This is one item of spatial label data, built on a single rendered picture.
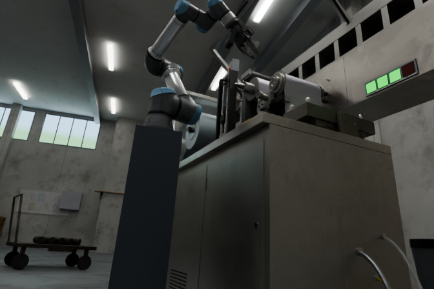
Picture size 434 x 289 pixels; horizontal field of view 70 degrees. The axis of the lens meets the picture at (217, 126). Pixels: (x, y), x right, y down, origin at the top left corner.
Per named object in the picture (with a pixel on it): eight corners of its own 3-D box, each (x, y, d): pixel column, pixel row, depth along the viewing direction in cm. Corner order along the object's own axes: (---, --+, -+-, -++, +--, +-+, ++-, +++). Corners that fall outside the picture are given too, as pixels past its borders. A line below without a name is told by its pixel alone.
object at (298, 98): (285, 121, 146) (284, 87, 153) (322, 131, 155) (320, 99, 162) (285, 120, 146) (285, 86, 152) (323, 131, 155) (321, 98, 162)
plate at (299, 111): (283, 126, 139) (282, 114, 141) (347, 143, 154) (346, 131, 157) (307, 115, 125) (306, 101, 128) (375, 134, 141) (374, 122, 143)
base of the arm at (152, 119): (141, 127, 131) (144, 106, 135) (139, 137, 145) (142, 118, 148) (176, 132, 135) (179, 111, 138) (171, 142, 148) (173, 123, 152)
